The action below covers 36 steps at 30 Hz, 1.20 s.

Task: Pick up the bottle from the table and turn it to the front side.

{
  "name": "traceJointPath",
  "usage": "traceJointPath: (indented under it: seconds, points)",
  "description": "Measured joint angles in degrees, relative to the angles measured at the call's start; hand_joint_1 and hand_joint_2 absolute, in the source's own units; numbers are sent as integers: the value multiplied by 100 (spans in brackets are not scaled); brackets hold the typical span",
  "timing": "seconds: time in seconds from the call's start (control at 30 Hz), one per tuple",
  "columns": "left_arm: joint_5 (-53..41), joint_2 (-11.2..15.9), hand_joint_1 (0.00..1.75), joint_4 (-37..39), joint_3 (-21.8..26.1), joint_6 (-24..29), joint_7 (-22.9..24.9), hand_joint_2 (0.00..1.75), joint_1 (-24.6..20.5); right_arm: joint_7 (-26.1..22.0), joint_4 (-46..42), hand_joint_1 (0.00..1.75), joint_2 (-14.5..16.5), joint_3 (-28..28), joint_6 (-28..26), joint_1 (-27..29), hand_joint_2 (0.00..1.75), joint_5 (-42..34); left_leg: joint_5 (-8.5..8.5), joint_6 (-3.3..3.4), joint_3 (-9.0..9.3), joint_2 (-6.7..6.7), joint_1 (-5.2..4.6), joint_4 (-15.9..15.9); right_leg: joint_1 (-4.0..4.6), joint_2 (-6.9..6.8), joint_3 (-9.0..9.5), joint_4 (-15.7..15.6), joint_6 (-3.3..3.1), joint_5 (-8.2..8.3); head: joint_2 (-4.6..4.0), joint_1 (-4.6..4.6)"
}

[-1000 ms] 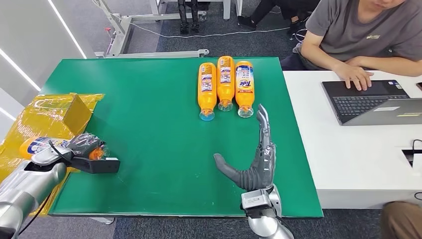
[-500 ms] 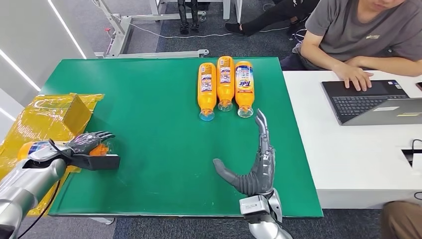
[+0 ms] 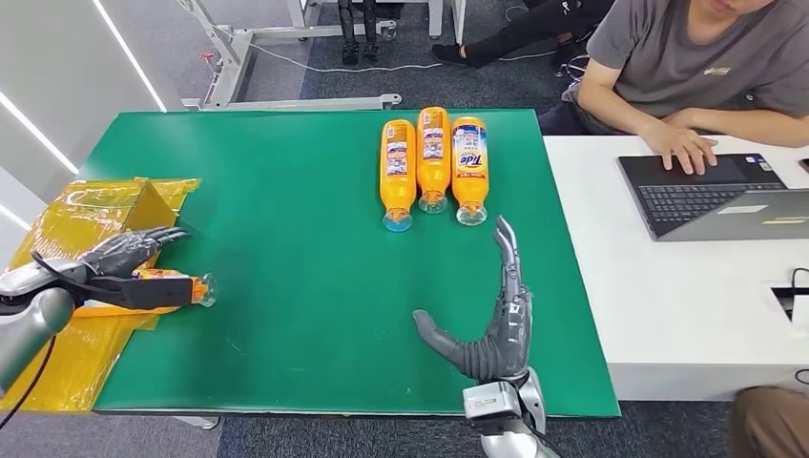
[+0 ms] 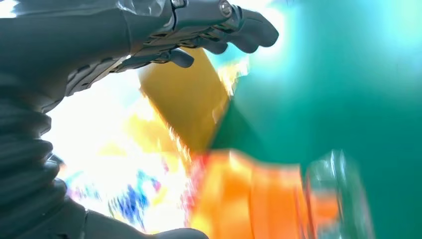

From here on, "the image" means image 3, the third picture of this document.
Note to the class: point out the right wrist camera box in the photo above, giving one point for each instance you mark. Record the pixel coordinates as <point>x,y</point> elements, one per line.
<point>490,401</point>

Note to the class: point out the person at laptop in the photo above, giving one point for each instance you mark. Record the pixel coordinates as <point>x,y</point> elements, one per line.
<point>682,57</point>

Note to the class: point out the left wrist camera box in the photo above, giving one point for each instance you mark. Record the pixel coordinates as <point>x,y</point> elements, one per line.
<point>151,293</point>

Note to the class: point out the grey metal stand frame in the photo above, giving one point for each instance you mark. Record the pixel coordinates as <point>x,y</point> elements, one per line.
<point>230,57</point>

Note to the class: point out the yellow taped cardboard box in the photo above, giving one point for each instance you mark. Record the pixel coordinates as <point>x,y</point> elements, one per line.
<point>63,360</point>

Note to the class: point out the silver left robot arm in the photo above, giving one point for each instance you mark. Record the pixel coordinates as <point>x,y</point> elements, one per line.
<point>25,322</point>

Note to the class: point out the white light strip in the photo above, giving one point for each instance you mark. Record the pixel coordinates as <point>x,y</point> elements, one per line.
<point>14,216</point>

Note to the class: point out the person in brown trousers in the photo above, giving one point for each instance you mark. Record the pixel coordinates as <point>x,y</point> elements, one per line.
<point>771,423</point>

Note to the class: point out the green table mat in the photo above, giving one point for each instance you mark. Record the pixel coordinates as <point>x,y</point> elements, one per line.
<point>316,284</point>

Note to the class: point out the person with black shoes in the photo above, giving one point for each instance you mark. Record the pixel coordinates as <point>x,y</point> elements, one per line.
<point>518,35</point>

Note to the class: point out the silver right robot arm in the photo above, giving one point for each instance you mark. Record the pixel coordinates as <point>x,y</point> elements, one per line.
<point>524,436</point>

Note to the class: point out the dark grey laptop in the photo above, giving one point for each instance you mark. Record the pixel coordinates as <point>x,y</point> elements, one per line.
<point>695,202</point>

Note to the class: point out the orange Tide label bottle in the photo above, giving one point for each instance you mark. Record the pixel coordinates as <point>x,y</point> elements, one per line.
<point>469,170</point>

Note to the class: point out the white desk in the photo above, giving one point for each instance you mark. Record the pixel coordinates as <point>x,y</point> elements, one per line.
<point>682,316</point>

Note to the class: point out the orange detergent bottle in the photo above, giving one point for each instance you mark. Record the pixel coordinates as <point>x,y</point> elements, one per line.
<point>433,158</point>
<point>397,174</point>
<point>203,291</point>

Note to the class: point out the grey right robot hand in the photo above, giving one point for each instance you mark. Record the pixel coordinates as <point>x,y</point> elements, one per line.
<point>505,341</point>

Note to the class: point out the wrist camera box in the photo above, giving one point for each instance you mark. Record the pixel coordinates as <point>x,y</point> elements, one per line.
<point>490,401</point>
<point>151,293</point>

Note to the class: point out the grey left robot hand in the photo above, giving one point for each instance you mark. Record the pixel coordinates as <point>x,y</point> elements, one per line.
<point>126,253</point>

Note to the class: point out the white table leg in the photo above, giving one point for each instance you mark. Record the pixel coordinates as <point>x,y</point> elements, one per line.
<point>458,19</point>

